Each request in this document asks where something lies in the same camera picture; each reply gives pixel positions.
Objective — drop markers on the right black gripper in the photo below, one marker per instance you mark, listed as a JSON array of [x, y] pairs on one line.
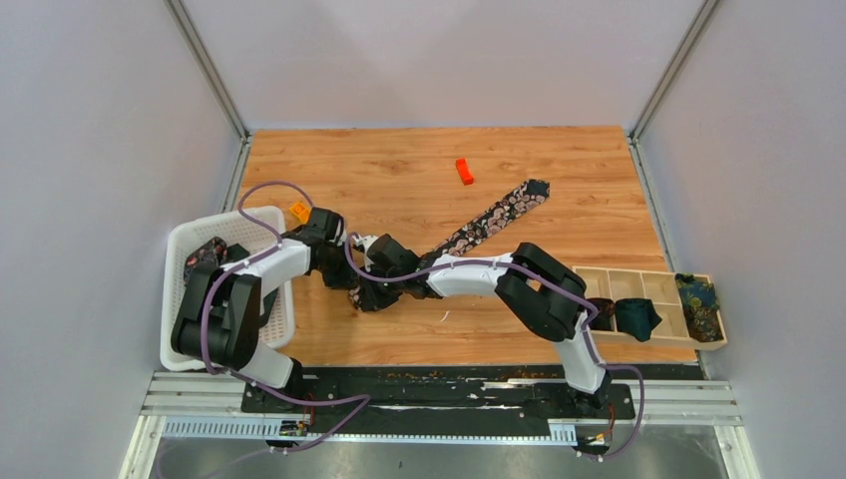
[[373, 269]]

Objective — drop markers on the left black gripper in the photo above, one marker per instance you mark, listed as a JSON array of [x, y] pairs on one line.
[[345, 279]]

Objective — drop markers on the black pink rose tie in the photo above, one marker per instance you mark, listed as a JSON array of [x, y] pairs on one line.
[[523, 198]]

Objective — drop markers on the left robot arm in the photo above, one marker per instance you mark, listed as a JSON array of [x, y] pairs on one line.
[[230, 293]]

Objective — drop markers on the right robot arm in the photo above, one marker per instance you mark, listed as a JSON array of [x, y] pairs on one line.
[[545, 295]]

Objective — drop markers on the orange plastic block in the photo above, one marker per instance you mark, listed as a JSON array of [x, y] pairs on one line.
[[301, 212]]

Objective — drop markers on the dark green tie in basket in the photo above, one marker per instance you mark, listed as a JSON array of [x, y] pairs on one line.
[[236, 252]]

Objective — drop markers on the dark floral tie in basket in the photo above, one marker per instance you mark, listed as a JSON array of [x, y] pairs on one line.
[[213, 251]]

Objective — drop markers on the red plastic block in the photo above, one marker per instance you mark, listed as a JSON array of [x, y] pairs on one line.
[[463, 172]]

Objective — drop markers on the dark teal tie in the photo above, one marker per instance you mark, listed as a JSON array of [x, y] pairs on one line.
[[637, 317]]

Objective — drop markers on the wooden compartment box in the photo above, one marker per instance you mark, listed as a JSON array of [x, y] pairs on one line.
[[657, 286]]

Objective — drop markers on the blue gold patterned tie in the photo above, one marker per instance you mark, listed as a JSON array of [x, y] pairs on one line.
[[700, 307]]

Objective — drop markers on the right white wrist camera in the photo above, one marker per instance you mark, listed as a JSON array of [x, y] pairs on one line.
[[362, 243]]

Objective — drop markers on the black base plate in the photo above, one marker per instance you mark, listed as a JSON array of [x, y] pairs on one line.
[[505, 400]]

